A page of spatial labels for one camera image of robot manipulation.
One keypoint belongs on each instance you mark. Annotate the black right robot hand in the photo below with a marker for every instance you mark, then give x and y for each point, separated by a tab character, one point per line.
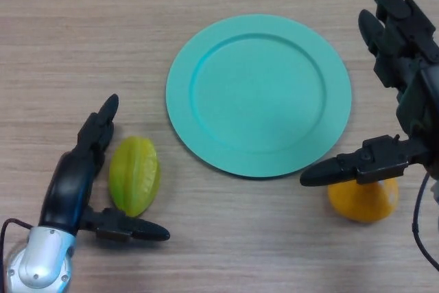
411	101

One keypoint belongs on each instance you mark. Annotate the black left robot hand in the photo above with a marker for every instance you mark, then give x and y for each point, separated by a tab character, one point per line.
68	186

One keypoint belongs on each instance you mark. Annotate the yellow-green starfruit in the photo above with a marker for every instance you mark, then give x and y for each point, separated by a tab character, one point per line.
135	179

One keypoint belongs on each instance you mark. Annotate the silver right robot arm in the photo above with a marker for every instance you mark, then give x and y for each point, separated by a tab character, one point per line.
435	200

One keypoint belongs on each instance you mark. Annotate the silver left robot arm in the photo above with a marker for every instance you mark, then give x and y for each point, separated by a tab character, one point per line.
41	262

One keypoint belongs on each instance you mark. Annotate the green round plate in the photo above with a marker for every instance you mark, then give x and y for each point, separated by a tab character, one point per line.
259	101

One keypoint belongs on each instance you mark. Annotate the orange fruit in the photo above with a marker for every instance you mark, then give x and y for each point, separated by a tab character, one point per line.
360	200

